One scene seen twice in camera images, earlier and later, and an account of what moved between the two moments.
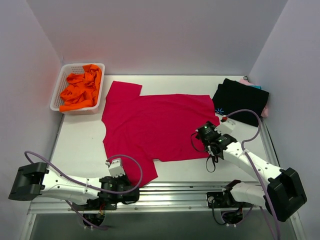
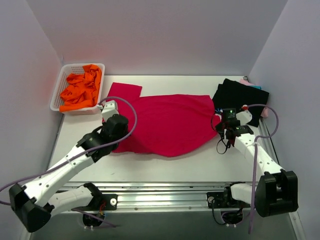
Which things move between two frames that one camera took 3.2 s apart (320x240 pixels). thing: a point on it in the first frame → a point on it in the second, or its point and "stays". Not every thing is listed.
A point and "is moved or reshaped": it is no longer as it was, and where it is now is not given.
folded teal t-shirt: (257, 86) stays
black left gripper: (130, 191) → (120, 122)
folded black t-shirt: (232, 95) stays
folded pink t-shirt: (265, 113) stays
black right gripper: (200, 131) → (222, 126)
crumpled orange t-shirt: (83, 89) stays
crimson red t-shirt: (153, 127) is moved or reshaped
